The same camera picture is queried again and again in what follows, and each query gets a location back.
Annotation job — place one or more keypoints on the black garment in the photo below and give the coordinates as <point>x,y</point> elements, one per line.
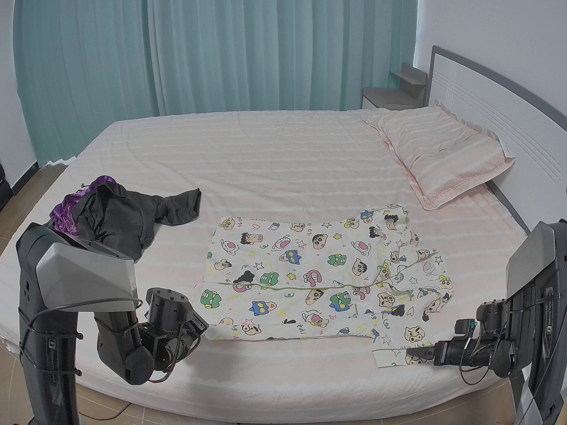
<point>115,219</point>

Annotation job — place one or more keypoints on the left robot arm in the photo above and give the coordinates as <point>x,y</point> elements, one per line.
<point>48,326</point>

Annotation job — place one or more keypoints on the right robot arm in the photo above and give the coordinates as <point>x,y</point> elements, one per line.
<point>536,290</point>

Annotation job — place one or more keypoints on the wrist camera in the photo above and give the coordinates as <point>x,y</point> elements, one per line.
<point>466,327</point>
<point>199,321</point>

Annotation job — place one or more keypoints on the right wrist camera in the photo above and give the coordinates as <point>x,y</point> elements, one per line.
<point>466,327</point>

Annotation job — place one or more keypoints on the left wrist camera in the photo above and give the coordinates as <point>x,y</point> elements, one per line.
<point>199,321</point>

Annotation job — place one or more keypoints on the white printed pyjama top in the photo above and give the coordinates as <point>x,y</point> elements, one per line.
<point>310,277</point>

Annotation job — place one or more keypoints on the grey white bedside table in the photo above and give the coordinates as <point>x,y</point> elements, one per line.
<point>390,98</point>

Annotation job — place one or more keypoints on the pink striped pillow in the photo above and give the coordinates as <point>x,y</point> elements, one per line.
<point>443,153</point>

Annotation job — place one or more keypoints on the bed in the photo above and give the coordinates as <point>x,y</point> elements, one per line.
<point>283,157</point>

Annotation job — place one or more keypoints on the purple garment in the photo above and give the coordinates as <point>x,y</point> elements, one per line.
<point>64,215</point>

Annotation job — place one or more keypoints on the blue-green curtain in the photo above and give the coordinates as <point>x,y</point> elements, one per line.
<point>84,60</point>
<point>283,38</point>

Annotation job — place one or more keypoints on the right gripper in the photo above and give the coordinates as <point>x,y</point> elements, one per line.
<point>448,352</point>

